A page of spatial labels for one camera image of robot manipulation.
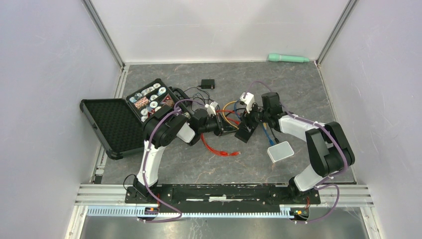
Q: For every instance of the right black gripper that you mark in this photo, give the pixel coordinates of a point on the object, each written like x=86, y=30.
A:
x=247, y=117

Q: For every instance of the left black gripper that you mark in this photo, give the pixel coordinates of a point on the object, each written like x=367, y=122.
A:
x=221, y=128

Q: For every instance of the black network switch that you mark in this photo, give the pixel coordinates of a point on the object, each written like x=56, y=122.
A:
x=245, y=131

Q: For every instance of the black power adapter with cord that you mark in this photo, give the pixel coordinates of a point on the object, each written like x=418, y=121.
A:
x=202, y=93

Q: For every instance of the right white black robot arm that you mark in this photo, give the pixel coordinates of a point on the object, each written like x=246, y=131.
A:
x=329, y=150

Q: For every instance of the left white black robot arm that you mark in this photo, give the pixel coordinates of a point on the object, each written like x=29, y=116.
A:
x=165, y=125

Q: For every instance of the white plastic box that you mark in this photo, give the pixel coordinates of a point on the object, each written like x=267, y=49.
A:
x=280, y=151

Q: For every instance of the black poker chip case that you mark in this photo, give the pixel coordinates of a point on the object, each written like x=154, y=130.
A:
x=118, y=123

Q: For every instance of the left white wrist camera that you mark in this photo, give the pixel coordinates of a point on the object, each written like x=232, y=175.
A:
x=211, y=108

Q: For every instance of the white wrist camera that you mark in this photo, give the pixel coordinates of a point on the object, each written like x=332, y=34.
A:
x=211, y=108
x=248, y=100

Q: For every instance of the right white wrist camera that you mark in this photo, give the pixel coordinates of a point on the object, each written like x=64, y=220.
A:
x=248, y=100

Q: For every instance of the white slotted cable duct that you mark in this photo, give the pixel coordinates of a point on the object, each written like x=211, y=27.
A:
x=143, y=212

